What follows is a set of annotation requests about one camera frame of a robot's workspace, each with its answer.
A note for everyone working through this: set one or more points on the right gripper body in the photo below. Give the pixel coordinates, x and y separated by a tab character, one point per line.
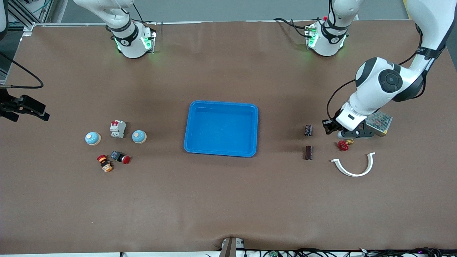
13	105

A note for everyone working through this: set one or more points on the black three-hole connector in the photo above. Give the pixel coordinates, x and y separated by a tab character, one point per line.
308	130

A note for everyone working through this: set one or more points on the blue call bell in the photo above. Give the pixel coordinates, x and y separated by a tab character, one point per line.
93	138
139	136

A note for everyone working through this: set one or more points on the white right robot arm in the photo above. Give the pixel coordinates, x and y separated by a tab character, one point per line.
132	39

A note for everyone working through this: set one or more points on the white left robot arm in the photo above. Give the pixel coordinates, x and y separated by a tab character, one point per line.
428	14

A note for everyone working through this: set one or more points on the metal mesh power supply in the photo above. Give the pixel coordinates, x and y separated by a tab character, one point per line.
380	121

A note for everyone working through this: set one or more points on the white curved plastic clamp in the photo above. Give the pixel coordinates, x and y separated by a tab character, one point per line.
351	174

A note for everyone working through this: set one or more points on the white circuit breaker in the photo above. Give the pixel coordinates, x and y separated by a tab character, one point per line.
117	129

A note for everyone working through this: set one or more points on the orange red push button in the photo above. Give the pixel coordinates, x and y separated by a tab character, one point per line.
105	163

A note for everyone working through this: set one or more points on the red emergency stop button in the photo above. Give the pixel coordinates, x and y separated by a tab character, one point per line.
121	157

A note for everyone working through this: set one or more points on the blue plastic tray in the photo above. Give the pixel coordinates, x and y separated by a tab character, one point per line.
221	132

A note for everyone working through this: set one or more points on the brown table mat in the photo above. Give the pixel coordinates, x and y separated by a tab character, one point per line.
228	207

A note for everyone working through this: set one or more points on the aluminium frame post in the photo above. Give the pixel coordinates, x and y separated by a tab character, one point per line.
28	25

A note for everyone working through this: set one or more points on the grey camera stand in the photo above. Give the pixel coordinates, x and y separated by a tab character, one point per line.
230	247

